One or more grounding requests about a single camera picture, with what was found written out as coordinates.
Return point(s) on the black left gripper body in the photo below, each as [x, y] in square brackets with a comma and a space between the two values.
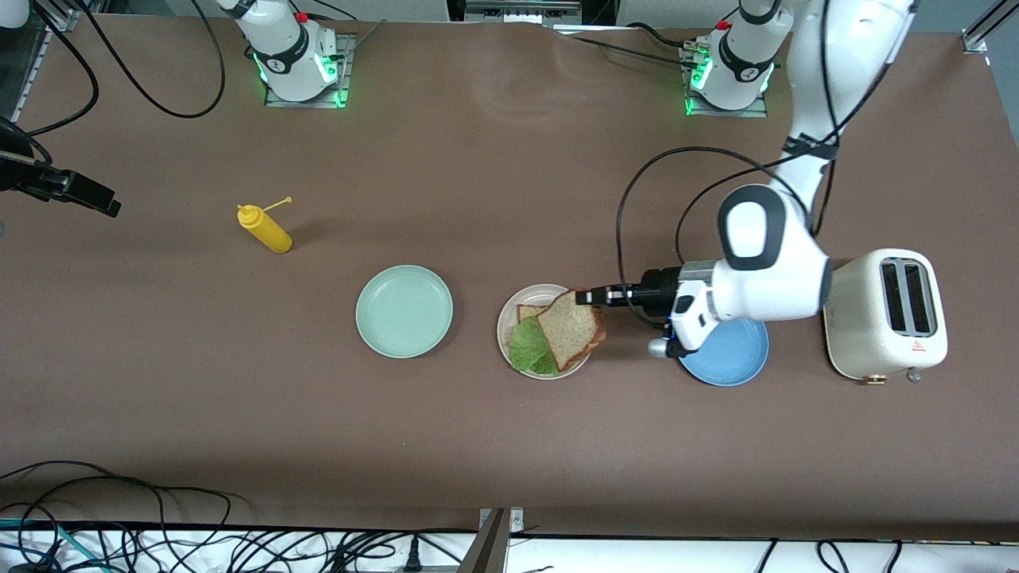
[657, 291]

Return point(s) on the bread slice with dark crust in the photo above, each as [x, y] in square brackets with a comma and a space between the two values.
[571, 330]

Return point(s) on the light brown bread slice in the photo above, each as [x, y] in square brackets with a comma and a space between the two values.
[527, 312]

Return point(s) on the green lettuce leaf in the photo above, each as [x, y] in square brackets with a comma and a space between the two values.
[529, 350]

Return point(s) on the yellow mustard squeeze bottle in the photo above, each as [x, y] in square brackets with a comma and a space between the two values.
[267, 228]

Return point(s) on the beige plate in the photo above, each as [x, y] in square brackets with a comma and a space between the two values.
[533, 294]

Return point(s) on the blue plate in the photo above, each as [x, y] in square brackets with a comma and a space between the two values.
[728, 362]

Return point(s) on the mint green plate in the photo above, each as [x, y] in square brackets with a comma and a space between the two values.
[404, 311]

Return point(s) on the white toaster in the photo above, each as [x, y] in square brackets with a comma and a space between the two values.
[876, 334]

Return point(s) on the black power plug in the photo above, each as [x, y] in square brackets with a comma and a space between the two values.
[412, 559]

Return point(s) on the aluminium frame rail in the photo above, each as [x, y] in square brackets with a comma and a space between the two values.
[40, 64]
[973, 40]

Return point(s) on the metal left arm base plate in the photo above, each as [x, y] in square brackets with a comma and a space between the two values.
[700, 111]

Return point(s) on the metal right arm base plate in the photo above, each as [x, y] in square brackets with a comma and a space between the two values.
[271, 99]

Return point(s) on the grey metal edge bracket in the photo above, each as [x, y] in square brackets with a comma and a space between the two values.
[489, 549]

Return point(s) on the silver metal bracket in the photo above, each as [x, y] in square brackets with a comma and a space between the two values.
[521, 12]

